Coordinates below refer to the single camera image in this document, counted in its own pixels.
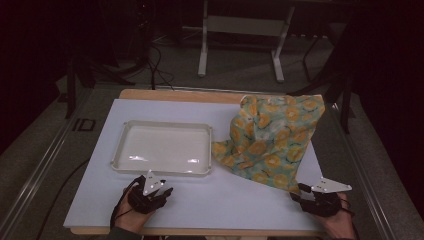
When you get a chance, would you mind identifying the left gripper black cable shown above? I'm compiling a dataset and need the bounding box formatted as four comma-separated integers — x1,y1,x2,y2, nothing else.
109,178,139,229

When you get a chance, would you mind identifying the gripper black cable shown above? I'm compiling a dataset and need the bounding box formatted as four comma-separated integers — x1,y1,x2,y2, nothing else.
339,195,356,218
109,178,139,229

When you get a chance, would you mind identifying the black metal stand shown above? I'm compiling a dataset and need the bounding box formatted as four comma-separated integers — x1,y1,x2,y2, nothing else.
287,19,357,135

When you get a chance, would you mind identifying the black tripod stand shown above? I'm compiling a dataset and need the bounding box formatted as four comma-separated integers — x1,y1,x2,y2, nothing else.
64,0,153,120

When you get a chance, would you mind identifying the aluminium floor rail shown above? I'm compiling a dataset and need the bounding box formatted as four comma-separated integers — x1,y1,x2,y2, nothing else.
331,102,398,240
0,87,98,240

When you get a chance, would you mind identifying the bundle of black cables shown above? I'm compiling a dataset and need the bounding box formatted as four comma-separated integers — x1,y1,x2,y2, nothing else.
145,43,177,92

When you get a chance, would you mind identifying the white metal stand frame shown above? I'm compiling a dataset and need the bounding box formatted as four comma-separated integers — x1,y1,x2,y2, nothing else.
197,0,297,84

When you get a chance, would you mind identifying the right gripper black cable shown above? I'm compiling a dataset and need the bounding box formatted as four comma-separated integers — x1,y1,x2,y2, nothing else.
339,195,356,218

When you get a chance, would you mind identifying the yellow floral cloth bag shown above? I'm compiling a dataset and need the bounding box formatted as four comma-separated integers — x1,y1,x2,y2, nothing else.
211,94,326,195

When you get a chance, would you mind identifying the black floor cable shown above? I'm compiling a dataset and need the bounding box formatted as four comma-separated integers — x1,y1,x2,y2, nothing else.
34,158,91,240

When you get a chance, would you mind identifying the white table mat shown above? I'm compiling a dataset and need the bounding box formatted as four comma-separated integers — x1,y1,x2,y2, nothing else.
63,98,327,232

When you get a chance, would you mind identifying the person's left hand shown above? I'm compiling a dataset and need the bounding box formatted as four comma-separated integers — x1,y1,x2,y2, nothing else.
114,184,155,234

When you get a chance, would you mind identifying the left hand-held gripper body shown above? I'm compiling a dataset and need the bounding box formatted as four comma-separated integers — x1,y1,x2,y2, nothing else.
128,169,169,215

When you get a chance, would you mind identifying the white plastic tray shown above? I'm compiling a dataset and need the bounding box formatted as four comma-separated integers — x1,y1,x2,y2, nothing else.
110,119,213,177

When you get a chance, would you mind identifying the person's right hand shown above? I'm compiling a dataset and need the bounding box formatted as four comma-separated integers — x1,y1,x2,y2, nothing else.
314,192,357,240

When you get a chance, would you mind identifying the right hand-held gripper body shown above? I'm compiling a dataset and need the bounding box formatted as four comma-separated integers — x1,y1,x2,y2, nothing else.
298,177,353,218

